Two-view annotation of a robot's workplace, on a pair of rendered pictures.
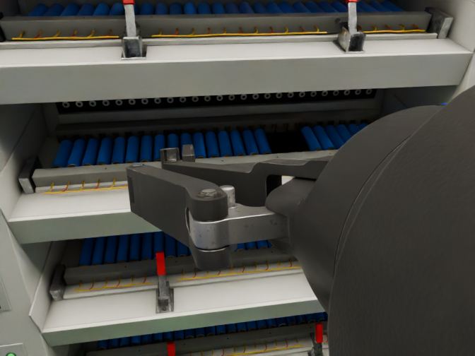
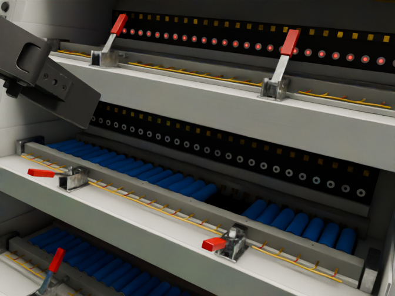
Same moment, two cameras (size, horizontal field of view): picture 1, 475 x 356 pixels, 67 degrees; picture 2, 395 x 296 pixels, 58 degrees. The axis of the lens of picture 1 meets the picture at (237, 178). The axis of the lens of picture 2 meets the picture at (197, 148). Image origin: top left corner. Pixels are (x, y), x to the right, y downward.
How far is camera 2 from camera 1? 0.35 m
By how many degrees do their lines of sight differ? 40
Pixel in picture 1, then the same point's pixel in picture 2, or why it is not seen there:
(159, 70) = (105, 77)
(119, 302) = (17, 282)
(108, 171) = (63, 157)
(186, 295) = not seen: outside the picture
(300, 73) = (208, 107)
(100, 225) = (27, 191)
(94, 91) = not seen: hidden behind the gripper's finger
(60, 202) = (23, 165)
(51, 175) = (33, 146)
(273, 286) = not seen: outside the picture
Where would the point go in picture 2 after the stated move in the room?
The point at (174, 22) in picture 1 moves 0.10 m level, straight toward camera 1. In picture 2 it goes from (150, 58) to (108, 33)
